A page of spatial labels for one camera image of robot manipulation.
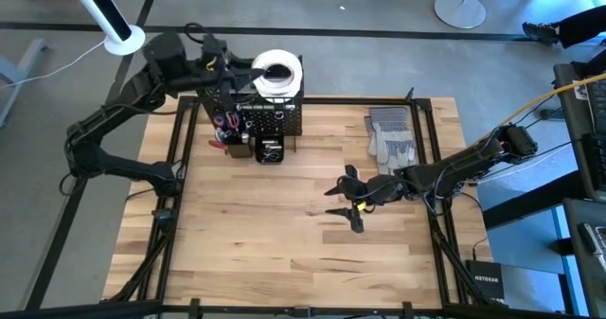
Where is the black cable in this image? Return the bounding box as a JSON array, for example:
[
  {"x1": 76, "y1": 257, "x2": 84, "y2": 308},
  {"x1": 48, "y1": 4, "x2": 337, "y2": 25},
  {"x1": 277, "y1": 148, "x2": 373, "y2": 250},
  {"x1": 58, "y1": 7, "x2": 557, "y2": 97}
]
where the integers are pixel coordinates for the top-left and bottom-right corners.
[
  {"x1": 477, "y1": 140, "x2": 588, "y2": 183},
  {"x1": 523, "y1": 93, "x2": 569, "y2": 131}
]

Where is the round grey stand base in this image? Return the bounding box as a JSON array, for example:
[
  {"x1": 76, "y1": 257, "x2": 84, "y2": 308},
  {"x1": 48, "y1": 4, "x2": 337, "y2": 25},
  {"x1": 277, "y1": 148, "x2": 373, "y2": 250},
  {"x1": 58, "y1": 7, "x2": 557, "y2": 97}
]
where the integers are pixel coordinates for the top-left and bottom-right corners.
[{"x1": 434, "y1": 0, "x2": 488, "y2": 30}]

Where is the white cable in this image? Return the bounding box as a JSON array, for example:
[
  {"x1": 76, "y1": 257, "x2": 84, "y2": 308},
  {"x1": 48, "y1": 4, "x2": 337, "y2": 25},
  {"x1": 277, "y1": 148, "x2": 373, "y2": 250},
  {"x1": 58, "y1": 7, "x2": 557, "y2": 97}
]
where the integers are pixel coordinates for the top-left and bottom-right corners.
[{"x1": 0, "y1": 38, "x2": 108, "y2": 91}]

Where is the black metal table frame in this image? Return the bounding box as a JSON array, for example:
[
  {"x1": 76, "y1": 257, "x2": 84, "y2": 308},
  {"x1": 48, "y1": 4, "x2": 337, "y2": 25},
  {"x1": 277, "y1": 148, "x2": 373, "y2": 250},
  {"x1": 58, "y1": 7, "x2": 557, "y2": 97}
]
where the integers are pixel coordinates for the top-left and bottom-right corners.
[{"x1": 99, "y1": 93, "x2": 510, "y2": 319}]

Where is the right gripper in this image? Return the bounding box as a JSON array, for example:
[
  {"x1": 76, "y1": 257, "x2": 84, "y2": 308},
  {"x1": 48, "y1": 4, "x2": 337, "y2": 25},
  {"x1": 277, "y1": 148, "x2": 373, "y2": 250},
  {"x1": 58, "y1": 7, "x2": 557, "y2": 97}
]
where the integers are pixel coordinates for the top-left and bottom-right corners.
[{"x1": 323, "y1": 164, "x2": 404, "y2": 235}]

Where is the black Netgear box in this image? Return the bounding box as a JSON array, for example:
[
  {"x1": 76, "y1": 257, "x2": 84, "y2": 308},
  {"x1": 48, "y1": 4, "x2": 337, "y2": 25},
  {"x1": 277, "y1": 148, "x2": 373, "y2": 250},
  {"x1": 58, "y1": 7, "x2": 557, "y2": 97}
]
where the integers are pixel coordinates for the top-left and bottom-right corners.
[{"x1": 465, "y1": 258, "x2": 507, "y2": 302}]

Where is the grey metal desk leg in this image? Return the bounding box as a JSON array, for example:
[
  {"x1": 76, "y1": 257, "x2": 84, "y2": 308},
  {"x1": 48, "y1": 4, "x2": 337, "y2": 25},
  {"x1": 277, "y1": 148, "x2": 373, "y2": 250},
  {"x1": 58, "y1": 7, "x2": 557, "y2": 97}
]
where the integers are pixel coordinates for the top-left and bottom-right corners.
[{"x1": 0, "y1": 38, "x2": 49, "y2": 129}]

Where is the short black pegboard bin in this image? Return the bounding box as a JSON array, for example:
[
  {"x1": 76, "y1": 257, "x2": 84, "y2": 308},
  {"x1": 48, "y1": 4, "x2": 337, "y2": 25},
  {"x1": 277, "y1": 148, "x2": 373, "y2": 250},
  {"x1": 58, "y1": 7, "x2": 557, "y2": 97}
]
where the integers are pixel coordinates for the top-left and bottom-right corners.
[{"x1": 254, "y1": 134, "x2": 286, "y2": 165}]

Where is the person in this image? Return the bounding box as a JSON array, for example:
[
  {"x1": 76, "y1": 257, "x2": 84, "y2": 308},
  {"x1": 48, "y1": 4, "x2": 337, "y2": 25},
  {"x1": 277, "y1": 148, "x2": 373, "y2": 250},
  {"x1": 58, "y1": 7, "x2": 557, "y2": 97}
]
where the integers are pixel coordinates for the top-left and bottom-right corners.
[{"x1": 521, "y1": 5, "x2": 606, "y2": 79}]

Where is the black keyboard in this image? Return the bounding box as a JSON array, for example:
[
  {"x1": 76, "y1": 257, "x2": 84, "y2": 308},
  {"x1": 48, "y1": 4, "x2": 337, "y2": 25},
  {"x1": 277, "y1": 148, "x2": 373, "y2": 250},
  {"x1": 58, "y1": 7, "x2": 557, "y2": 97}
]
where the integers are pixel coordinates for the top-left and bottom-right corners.
[
  {"x1": 585, "y1": 80, "x2": 606, "y2": 136},
  {"x1": 580, "y1": 133, "x2": 606, "y2": 193}
]

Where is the grey striped work glove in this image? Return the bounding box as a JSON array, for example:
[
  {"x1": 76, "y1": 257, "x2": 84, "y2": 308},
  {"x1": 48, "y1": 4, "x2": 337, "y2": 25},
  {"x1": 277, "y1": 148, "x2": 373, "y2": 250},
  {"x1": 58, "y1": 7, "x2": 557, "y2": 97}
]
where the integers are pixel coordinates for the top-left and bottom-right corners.
[
  {"x1": 363, "y1": 115, "x2": 380, "y2": 157},
  {"x1": 368, "y1": 105, "x2": 419, "y2": 176}
]

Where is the black metal pegboard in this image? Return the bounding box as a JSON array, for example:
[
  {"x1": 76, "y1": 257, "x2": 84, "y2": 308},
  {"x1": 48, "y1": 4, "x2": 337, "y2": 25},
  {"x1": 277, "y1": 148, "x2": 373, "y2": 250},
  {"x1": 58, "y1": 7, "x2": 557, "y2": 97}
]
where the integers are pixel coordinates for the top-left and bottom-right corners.
[{"x1": 196, "y1": 58, "x2": 305, "y2": 138}]

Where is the white masking tape roll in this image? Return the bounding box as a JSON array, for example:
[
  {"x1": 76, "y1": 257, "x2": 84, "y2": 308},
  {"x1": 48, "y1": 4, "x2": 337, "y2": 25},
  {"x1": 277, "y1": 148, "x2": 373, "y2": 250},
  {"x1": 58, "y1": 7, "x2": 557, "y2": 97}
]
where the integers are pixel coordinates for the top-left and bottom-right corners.
[{"x1": 250, "y1": 48, "x2": 304, "y2": 98}]

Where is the black silver handset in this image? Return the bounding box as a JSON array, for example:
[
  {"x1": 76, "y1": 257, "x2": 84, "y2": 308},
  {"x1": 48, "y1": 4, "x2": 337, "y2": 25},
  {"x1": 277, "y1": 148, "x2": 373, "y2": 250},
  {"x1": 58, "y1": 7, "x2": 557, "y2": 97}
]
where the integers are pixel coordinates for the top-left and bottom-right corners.
[{"x1": 578, "y1": 222, "x2": 606, "y2": 259}]

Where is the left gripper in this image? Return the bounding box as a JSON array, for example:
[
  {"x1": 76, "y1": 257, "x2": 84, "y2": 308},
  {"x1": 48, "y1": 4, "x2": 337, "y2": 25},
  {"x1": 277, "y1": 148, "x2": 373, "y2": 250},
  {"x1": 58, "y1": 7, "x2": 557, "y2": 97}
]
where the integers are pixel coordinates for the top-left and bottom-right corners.
[{"x1": 199, "y1": 34, "x2": 270, "y2": 113}]

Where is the grey desk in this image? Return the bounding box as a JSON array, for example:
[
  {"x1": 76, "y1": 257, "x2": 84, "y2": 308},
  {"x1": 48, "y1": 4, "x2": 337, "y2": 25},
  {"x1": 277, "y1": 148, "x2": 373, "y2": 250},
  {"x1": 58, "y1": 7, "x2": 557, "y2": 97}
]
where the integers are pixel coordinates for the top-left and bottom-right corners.
[
  {"x1": 561, "y1": 197, "x2": 606, "y2": 319},
  {"x1": 552, "y1": 62, "x2": 606, "y2": 203}
]

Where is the tall black pegboard bin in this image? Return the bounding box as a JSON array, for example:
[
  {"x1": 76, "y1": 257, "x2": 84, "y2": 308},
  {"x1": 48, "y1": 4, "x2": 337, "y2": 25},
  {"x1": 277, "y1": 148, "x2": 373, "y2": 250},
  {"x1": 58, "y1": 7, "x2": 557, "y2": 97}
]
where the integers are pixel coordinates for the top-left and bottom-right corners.
[{"x1": 212, "y1": 113, "x2": 255, "y2": 160}]

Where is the yellow cable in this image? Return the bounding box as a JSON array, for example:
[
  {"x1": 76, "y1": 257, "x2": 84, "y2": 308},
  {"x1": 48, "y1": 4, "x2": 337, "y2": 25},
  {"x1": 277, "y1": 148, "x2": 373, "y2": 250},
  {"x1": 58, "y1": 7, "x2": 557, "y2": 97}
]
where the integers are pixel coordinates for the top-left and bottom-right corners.
[{"x1": 500, "y1": 71, "x2": 606, "y2": 130}]

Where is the black desk crossbar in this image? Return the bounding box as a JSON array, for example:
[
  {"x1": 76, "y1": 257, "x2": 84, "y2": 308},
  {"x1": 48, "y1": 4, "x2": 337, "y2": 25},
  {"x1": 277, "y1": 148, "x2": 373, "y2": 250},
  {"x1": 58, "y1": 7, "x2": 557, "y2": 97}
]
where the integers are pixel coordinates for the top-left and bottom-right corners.
[{"x1": 482, "y1": 168, "x2": 591, "y2": 231}]

